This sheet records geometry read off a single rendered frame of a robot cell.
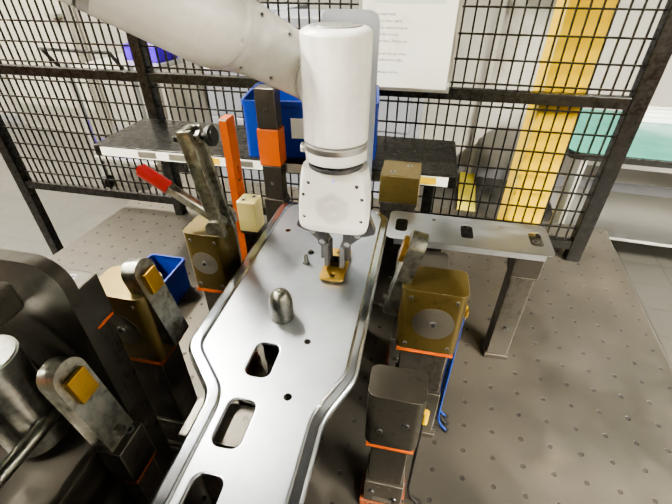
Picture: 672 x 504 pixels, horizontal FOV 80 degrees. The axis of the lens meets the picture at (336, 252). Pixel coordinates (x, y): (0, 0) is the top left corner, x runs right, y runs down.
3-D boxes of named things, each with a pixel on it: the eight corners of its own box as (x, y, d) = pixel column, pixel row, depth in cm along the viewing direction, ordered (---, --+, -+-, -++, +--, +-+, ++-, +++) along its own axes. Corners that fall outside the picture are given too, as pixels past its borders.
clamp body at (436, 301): (448, 445, 73) (493, 303, 52) (383, 432, 75) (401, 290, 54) (448, 412, 78) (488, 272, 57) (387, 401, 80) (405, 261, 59)
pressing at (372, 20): (370, 194, 86) (380, 10, 66) (318, 189, 88) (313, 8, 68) (370, 193, 86) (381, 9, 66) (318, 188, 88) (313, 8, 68)
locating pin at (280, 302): (290, 334, 56) (287, 298, 52) (268, 330, 56) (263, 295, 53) (297, 317, 58) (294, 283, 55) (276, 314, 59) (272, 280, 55)
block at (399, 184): (402, 311, 100) (420, 178, 79) (370, 306, 101) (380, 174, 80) (405, 290, 106) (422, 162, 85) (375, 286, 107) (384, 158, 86)
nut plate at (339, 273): (342, 282, 62) (342, 276, 61) (318, 279, 62) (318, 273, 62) (352, 251, 68) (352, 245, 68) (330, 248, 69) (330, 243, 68)
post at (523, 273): (507, 360, 87) (548, 253, 70) (483, 356, 88) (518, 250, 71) (504, 343, 91) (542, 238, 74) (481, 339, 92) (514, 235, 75)
